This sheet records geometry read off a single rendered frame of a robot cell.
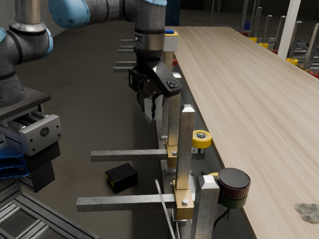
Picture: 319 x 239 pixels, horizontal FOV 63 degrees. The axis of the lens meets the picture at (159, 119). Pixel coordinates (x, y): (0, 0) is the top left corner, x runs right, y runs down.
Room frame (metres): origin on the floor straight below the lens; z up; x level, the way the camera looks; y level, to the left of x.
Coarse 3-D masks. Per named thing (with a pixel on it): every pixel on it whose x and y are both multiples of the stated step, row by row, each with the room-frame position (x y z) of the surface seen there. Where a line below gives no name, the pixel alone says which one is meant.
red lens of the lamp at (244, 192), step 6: (234, 168) 0.40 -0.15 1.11; (246, 174) 0.39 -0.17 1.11; (222, 186) 0.36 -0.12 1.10; (246, 186) 0.35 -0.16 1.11; (222, 192) 0.36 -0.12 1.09; (228, 192) 0.35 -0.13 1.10; (234, 192) 0.34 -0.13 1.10; (240, 192) 0.34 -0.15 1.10; (246, 192) 0.35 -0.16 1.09; (234, 198) 0.34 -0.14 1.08; (240, 198) 0.35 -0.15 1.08
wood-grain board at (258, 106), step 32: (192, 32) 2.89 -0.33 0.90; (224, 32) 2.93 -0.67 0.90; (192, 64) 1.74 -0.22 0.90; (224, 64) 1.76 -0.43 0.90; (256, 64) 1.78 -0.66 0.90; (288, 64) 1.79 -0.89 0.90; (192, 96) 1.23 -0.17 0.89; (224, 96) 1.22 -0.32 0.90; (256, 96) 1.23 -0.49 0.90; (288, 96) 1.24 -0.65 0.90; (224, 128) 0.90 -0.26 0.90; (256, 128) 0.91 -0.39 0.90; (288, 128) 0.91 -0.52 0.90; (224, 160) 0.69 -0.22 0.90; (256, 160) 0.70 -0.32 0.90; (288, 160) 0.70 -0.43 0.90; (256, 192) 0.55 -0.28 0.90; (288, 192) 0.55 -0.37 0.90; (256, 224) 0.44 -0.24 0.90; (288, 224) 0.44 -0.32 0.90
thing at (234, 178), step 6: (228, 168) 0.40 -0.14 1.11; (222, 174) 0.38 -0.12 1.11; (228, 174) 0.38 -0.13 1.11; (234, 174) 0.38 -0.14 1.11; (240, 174) 0.38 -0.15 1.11; (222, 180) 0.37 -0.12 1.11; (228, 180) 0.37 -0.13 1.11; (234, 180) 0.37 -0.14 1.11; (240, 180) 0.37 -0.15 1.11; (246, 180) 0.37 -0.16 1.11; (228, 186) 0.35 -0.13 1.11; (234, 186) 0.35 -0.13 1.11; (240, 186) 0.35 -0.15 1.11; (216, 210) 0.35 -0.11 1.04; (228, 210) 0.37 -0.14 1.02; (222, 216) 0.37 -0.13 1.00; (216, 222) 0.37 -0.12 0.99
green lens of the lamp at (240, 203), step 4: (220, 196) 0.36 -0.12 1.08; (224, 196) 0.35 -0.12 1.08; (220, 200) 0.36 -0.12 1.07; (224, 200) 0.35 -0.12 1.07; (228, 200) 0.35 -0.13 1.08; (232, 200) 0.34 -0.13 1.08; (236, 200) 0.34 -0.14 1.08; (240, 200) 0.35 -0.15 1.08; (244, 200) 0.35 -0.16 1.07; (224, 204) 0.35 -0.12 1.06; (228, 204) 0.35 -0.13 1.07; (232, 204) 0.34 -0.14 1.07; (236, 204) 0.34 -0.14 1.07; (240, 204) 0.35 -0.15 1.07; (244, 204) 0.35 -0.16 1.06; (232, 208) 0.34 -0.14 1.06; (236, 208) 0.34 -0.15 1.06
